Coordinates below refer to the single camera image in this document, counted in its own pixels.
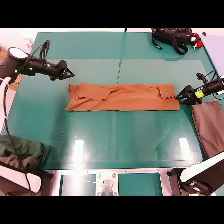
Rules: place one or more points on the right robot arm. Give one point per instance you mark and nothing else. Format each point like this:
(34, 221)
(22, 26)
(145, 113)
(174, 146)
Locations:
(206, 170)

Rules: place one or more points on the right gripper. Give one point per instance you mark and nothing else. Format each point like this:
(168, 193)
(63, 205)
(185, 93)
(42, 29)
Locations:
(195, 95)

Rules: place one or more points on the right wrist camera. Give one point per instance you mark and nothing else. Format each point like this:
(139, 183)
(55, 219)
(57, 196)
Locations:
(201, 77)

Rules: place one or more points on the grey-brown garment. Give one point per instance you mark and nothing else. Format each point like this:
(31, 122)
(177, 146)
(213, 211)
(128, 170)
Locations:
(211, 126)

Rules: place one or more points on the dark green garment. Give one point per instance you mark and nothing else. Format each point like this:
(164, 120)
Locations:
(26, 146)

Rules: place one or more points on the orange-brown shirt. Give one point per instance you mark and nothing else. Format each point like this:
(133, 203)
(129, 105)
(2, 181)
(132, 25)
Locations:
(126, 98)

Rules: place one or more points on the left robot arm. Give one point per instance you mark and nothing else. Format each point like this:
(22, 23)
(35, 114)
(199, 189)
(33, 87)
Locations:
(33, 66)

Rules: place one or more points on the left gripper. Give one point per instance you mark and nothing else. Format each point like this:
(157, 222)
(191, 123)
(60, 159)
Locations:
(59, 70)

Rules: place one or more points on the silver frame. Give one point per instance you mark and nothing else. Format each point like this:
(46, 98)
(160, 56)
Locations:
(106, 183)

